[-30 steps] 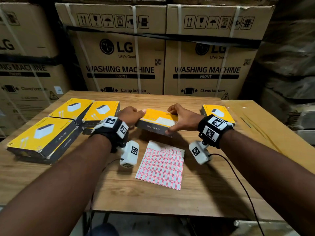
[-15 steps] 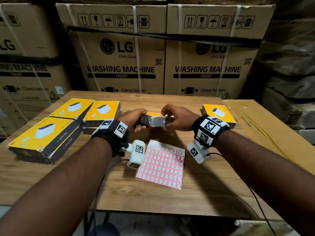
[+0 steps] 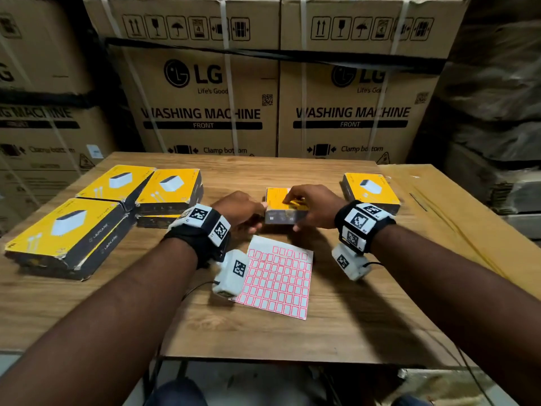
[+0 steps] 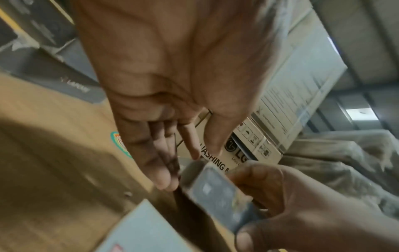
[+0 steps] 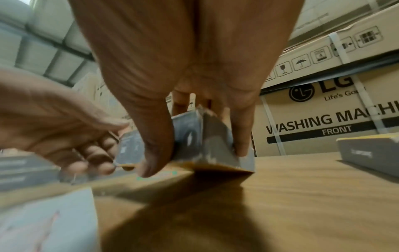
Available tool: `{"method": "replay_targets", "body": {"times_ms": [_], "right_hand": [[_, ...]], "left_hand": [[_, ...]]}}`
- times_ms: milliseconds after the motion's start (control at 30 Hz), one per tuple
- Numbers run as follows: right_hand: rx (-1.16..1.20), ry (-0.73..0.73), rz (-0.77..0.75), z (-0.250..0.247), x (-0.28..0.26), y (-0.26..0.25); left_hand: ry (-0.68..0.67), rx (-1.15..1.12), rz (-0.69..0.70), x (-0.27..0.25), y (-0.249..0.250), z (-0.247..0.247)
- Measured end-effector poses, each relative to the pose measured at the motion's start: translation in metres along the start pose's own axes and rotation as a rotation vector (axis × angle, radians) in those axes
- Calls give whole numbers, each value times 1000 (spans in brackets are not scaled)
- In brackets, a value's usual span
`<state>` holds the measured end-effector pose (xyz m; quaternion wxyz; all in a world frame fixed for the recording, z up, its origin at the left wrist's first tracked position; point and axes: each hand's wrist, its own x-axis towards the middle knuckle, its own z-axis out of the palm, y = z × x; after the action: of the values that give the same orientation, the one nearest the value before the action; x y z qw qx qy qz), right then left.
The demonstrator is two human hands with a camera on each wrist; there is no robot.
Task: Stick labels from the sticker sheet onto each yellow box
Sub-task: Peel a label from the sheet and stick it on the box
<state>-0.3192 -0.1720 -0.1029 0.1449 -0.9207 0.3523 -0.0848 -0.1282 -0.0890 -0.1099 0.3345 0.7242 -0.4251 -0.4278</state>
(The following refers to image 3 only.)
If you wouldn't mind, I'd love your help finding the person's right hand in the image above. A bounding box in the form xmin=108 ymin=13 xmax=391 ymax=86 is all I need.
xmin=282 ymin=184 xmax=348 ymax=232

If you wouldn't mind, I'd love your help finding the sheet of red-bordered labels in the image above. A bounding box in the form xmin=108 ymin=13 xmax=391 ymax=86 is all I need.
xmin=231 ymin=235 xmax=314 ymax=321

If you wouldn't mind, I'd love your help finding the person's left hand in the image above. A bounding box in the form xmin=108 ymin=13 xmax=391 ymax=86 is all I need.
xmin=211 ymin=191 xmax=268 ymax=235

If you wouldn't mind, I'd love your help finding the flat brown cardboard sheet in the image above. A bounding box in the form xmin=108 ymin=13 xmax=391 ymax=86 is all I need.
xmin=378 ymin=164 xmax=541 ymax=301

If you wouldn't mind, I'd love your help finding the black metal table frame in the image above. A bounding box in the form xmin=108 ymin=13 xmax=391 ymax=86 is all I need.
xmin=141 ymin=355 xmax=191 ymax=402

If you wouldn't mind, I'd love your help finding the black wristband with marker tags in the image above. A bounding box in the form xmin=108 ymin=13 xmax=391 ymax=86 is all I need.
xmin=334 ymin=200 xmax=397 ymax=255
xmin=162 ymin=203 xmax=232 ymax=269

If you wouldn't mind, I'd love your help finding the person's left leg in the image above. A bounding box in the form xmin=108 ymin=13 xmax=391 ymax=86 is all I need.
xmin=145 ymin=378 xmax=208 ymax=406

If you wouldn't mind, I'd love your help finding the group of yellow boxes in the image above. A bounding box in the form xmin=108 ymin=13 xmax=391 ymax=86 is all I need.
xmin=4 ymin=164 xmax=205 ymax=282

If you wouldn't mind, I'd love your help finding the person's left forearm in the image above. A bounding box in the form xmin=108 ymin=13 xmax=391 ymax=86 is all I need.
xmin=0 ymin=237 xmax=199 ymax=406

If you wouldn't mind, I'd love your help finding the person's right forearm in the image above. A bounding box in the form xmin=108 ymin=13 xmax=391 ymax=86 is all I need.
xmin=371 ymin=223 xmax=541 ymax=406

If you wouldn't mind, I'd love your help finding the person's right leg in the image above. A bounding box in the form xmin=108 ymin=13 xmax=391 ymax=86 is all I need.
xmin=391 ymin=395 xmax=432 ymax=406

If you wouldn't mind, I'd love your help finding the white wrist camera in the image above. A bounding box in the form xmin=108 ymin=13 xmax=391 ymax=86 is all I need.
xmin=331 ymin=242 xmax=373 ymax=282
xmin=212 ymin=249 xmax=250 ymax=299

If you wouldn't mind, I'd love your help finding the black stretch wrap band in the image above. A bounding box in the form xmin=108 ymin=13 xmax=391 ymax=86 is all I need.
xmin=105 ymin=37 xmax=447 ymax=76
xmin=0 ymin=89 xmax=115 ymax=109

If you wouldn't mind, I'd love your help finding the stack of large printed cartons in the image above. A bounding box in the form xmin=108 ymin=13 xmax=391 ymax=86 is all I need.
xmin=0 ymin=0 xmax=470 ymax=233

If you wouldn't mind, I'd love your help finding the person's leg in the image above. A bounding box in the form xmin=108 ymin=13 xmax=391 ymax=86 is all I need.
xmin=145 ymin=378 xmax=208 ymax=406
xmin=391 ymin=395 xmax=432 ymax=406

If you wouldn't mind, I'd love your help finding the plastic wrapped cardboard stack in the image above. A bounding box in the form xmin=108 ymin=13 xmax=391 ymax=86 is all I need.
xmin=407 ymin=0 xmax=541 ymax=241

